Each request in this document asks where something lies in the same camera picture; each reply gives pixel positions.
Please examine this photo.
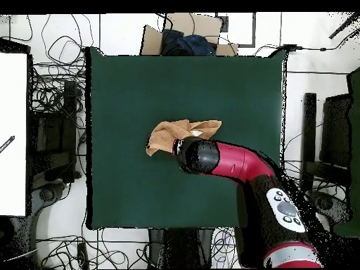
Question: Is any tan terry towel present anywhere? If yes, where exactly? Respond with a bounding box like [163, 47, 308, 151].
[145, 119, 223, 158]

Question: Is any dark green table cloth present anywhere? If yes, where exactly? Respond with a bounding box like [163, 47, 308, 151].
[85, 46, 288, 231]

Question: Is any dark blue clothes pile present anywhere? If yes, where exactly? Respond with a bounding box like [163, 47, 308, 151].
[162, 28, 217, 56]

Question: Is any brown cardboard box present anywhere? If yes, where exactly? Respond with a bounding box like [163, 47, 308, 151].
[139, 12, 239, 56]

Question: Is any black upright bar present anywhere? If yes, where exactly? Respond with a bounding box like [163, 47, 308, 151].
[300, 93, 318, 193]

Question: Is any grey round base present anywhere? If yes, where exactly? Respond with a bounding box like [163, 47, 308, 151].
[30, 182, 68, 214]
[307, 190, 352, 226]

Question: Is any black power strip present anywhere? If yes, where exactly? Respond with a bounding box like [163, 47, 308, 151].
[76, 242, 90, 270]

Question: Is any white board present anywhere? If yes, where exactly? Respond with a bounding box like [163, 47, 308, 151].
[0, 52, 28, 217]

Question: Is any black marker pen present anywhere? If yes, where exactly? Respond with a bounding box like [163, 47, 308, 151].
[0, 135, 15, 154]

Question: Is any green cloth covered stand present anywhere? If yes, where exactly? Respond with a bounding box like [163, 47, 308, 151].
[333, 66, 360, 238]

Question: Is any black rod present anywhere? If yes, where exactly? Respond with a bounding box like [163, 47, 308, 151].
[328, 12, 360, 39]

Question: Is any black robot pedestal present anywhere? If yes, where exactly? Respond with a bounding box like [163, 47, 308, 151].
[148, 228, 214, 270]

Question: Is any black cable tangle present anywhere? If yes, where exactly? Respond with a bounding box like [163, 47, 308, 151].
[35, 227, 150, 270]
[281, 120, 349, 269]
[30, 13, 89, 131]

